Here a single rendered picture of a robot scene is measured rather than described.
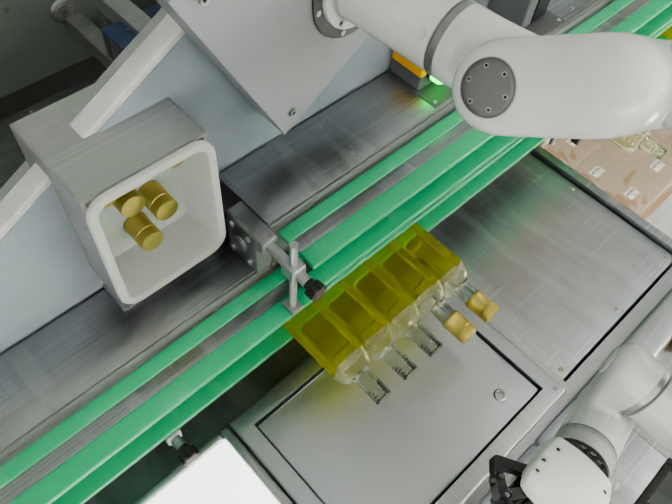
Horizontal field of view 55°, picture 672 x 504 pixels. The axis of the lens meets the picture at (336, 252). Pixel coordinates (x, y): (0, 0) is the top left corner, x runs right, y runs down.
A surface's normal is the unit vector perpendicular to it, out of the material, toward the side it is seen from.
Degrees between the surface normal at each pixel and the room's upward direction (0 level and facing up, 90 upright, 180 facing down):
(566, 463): 90
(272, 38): 2
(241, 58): 2
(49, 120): 90
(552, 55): 98
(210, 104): 0
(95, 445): 90
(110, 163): 90
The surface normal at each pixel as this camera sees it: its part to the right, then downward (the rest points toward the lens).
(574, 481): 0.32, -0.63
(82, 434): 0.07, -0.56
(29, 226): 0.68, 0.63
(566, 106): -0.57, 0.36
